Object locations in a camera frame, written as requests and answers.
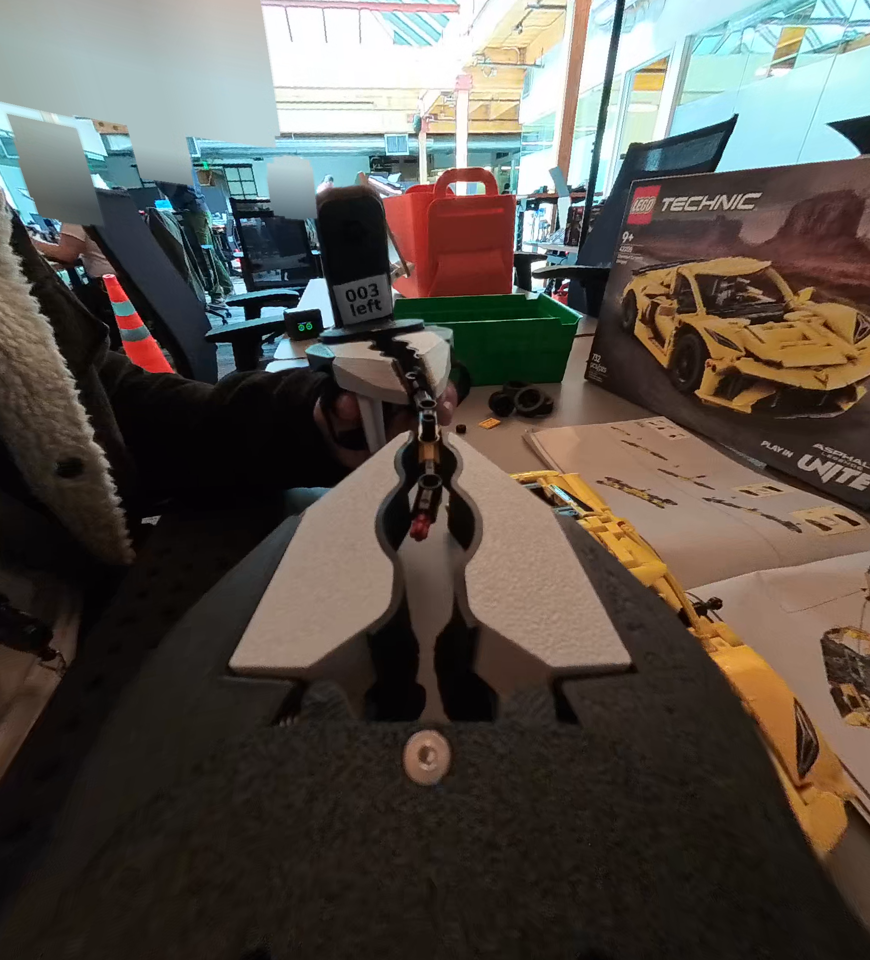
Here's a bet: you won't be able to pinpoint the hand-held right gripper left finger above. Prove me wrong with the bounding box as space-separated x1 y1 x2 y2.
228 432 427 723

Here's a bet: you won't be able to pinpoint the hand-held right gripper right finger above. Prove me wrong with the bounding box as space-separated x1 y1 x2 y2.
435 432 636 723

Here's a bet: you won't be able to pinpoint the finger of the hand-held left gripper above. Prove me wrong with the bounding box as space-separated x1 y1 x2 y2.
399 333 454 394
333 337 416 397

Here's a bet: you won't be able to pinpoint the slim black yellow brick strip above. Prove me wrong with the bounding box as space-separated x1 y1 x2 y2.
403 366 447 543

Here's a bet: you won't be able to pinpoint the yellow toy brick car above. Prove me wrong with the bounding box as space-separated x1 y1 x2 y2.
510 471 856 856

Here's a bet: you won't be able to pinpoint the person's left forearm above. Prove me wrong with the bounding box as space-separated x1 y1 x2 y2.
97 348 334 500

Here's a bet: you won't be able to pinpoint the grey desk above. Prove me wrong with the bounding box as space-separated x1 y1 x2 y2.
266 300 870 960

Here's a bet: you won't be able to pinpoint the person's left hand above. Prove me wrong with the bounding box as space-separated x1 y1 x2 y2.
315 378 458 456

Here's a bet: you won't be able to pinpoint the green plastic bin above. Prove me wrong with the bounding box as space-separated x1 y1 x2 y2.
392 292 582 387

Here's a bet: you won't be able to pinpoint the red plastic carry case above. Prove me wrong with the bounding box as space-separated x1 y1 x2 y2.
384 168 517 300

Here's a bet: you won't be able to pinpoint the open building instruction booklet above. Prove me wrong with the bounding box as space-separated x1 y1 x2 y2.
522 416 870 860

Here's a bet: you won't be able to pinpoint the orange traffic cone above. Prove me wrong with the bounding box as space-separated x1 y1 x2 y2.
102 273 175 374

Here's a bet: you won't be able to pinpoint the black floor lamp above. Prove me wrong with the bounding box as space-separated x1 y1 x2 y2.
585 0 627 249

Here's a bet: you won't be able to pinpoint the black mesh office chair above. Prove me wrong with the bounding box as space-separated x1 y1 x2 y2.
532 112 739 316

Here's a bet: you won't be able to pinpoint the toy car set box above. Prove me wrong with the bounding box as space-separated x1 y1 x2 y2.
585 153 870 511

